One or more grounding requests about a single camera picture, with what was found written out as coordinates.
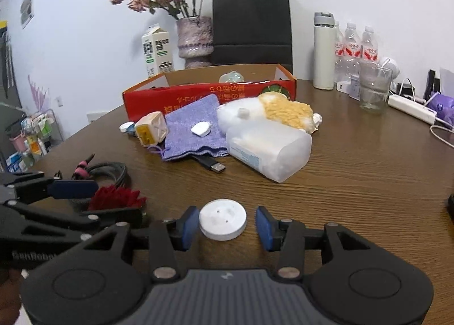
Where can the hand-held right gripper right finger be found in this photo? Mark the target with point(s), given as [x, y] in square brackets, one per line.
[264, 229]

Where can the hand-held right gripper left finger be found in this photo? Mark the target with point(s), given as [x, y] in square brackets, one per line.
[188, 228]

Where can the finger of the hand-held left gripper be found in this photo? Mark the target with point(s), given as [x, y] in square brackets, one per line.
[53, 217]
[72, 189]

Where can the white round disc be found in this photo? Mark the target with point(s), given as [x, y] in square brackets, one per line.
[222, 220]

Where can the red fabric flower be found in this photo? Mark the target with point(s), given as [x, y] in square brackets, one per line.
[117, 198]

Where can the purple knit cloth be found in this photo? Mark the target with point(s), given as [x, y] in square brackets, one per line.
[193, 142]

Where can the cream yellow cube box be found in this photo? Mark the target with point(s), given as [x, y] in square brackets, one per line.
[151, 130]

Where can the white and yellow plush toy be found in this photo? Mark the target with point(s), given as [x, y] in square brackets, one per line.
[280, 110]

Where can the white tissue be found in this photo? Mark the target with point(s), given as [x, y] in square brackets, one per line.
[317, 121]

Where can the red cardboard box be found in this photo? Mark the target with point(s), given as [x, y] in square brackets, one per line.
[198, 92]

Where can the wooden desktop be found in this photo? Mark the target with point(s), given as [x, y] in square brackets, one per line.
[354, 186]

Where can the storage cart with supplies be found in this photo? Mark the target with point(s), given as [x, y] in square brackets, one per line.
[32, 140]

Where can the translucent plastic jar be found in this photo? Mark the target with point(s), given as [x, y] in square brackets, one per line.
[269, 149]

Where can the small white oval case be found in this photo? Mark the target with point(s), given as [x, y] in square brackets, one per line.
[200, 129]

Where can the dark hanging board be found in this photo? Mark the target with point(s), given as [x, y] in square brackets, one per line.
[5, 62]

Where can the white milk carton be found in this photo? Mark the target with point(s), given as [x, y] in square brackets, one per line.
[158, 52]

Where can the white charger adapter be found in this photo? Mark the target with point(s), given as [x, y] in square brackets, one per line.
[343, 86]

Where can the small light purple box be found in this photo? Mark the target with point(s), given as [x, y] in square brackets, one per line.
[354, 86]

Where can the clear glass cup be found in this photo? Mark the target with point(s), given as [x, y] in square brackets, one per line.
[374, 91]

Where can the purple white vase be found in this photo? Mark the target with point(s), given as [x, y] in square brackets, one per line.
[195, 43]

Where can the white thermos bottle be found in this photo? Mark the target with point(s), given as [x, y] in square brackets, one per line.
[323, 52]

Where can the black object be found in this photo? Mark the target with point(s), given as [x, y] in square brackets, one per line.
[450, 206]

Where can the white power strip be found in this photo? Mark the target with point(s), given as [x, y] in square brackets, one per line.
[413, 108]

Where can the clear water bottle red label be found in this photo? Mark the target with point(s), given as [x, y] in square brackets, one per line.
[339, 52]
[369, 46]
[352, 46]

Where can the white round device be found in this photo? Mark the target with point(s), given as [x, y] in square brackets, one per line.
[392, 68]

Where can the black paper bag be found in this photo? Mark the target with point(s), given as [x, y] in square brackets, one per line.
[252, 23]

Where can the purple tissue pack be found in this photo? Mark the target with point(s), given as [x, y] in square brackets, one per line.
[443, 106]

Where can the black upright device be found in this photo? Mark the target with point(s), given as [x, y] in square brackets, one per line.
[431, 82]

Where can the white paper sheet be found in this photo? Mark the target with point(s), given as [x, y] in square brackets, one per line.
[447, 77]

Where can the white wall outlet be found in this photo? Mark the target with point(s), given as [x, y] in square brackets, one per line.
[59, 101]

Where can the purple wall decal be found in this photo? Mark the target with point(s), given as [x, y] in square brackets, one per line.
[37, 92]

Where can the wall poster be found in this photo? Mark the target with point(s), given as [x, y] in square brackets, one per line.
[26, 7]

